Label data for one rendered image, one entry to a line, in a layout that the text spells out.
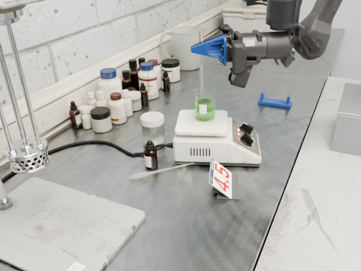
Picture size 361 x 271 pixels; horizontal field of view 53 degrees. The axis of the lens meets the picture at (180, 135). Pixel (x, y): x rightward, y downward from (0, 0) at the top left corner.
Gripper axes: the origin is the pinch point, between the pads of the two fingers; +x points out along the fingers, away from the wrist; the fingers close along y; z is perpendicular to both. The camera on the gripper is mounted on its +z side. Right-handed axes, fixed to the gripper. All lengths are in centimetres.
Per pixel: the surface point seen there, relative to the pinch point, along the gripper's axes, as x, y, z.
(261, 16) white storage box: -38, 103, 14
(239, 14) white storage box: -28, 109, 14
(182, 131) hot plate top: 6.1, -5.0, 17.0
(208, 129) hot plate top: 0.3, -4.9, 17.0
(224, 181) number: -1.9, -14.8, 24.2
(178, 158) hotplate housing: 7.4, -5.6, 23.6
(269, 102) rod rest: -22.3, 25.4, 24.9
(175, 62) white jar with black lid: 6, 51, 19
